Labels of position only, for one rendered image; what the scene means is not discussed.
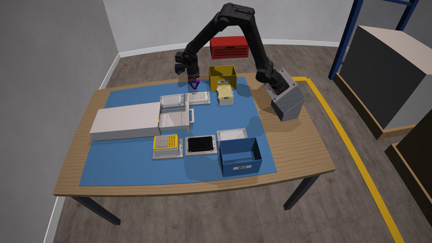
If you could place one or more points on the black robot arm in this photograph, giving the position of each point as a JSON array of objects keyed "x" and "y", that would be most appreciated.
[{"x": 233, "y": 15}]

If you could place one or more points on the blue bench mat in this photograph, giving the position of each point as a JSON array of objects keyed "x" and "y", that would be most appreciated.
[{"x": 128, "y": 162}]

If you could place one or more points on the blue open-top bin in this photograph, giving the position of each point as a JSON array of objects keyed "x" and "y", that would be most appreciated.
[{"x": 240, "y": 156}]

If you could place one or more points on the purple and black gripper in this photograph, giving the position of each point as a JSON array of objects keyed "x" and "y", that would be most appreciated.
[{"x": 191, "y": 78}]

